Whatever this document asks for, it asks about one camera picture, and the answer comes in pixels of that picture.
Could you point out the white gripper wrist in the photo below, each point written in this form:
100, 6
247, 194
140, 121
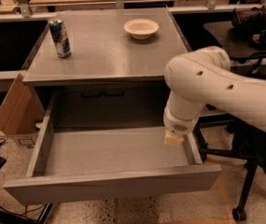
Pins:
176, 124

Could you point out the grey top drawer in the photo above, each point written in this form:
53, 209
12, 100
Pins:
110, 146

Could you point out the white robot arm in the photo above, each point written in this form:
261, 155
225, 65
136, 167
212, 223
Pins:
203, 77

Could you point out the grey drawer cabinet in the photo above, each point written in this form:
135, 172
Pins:
110, 80

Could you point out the black office chair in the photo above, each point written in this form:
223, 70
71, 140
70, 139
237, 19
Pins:
248, 143

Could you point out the white paper bowl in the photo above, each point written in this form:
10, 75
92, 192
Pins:
141, 29

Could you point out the black bag on desk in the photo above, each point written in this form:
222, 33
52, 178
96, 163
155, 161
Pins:
250, 20

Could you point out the brown cardboard box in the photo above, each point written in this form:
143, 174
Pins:
19, 113

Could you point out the blue silver drink can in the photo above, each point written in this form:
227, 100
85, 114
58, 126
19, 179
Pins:
59, 36

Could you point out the black wheeled stand base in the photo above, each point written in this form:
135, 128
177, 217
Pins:
7, 218

